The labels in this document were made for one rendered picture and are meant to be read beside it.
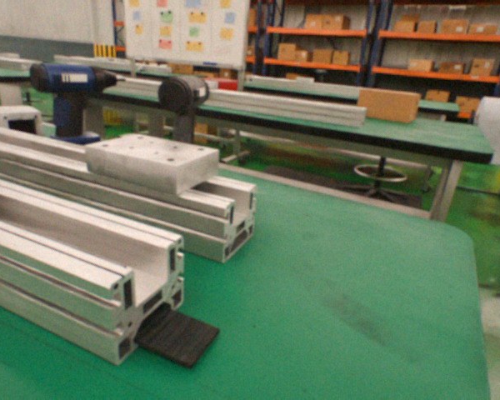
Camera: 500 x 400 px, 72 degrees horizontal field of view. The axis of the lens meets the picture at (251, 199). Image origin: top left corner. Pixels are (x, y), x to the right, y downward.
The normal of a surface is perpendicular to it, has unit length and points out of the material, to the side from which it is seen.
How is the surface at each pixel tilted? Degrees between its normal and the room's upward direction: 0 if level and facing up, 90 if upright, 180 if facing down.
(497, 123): 95
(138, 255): 90
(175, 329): 0
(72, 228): 90
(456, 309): 0
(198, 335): 0
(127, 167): 90
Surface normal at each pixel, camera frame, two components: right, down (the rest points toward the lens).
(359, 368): 0.07, -0.92
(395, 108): -0.55, 0.26
